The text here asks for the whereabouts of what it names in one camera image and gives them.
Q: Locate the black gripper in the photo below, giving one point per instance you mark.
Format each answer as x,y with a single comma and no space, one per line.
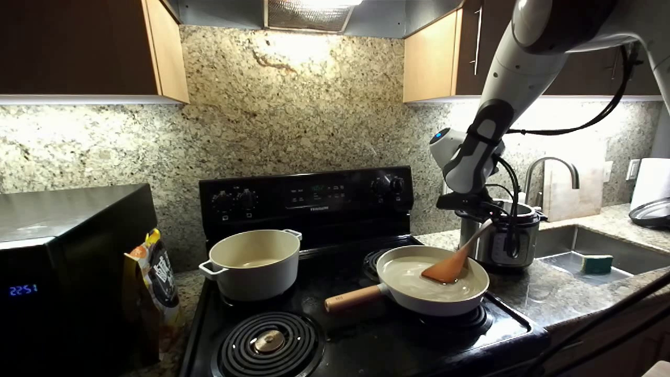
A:
473,211

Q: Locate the wooden spatula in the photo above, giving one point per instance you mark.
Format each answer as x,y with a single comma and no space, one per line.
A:
450,267

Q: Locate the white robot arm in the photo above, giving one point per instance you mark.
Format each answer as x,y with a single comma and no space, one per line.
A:
527,60

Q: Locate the stainless pressure cooker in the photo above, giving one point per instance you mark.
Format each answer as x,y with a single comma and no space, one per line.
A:
508,242

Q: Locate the steel sink basin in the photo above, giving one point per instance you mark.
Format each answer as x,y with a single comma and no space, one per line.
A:
565,245

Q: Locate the chrome kitchen faucet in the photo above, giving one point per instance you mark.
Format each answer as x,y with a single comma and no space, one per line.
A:
536,197

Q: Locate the black electric stove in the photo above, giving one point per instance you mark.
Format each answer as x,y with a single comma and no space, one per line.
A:
337,319

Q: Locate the green sponge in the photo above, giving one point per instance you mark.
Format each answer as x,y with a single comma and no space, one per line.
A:
596,265

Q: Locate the right upper wooden cabinet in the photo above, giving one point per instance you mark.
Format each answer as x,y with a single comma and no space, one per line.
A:
452,55

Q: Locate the wooden cabinet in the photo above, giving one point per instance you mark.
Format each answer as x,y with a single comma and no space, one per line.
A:
91,54
452,55

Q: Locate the dark object on counter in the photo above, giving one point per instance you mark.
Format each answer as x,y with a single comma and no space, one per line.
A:
654,215

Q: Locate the range hood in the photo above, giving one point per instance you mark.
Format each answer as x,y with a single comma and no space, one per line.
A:
342,18

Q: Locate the snack bag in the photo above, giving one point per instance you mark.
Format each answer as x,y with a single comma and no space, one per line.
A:
148,288

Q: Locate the black microwave oven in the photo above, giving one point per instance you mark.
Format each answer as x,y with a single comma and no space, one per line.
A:
66,306

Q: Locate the left upper wooden cabinet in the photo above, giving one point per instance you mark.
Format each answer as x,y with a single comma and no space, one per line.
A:
91,54

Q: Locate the cream frying pan wooden handle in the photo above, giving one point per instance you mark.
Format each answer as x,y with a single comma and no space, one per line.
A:
401,282

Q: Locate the cream pot with handles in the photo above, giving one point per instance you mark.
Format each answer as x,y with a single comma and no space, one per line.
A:
253,265

